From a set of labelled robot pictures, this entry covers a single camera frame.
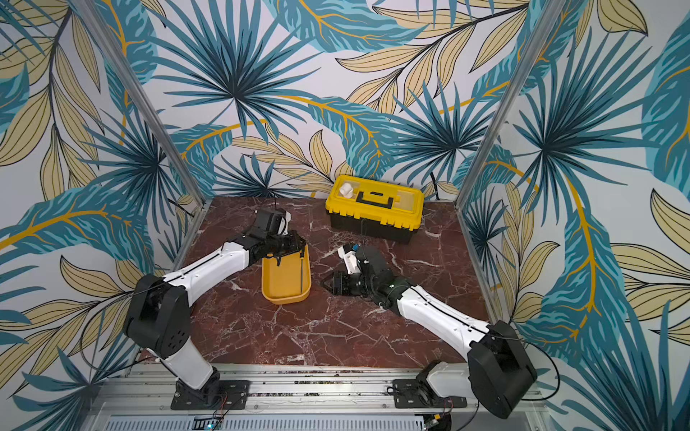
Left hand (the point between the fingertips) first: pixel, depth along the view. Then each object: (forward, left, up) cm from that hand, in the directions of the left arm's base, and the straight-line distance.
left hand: (304, 244), depth 89 cm
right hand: (-15, -8, +2) cm, 17 cm away
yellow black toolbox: (+15, -24, +2) cm, 29 cm away
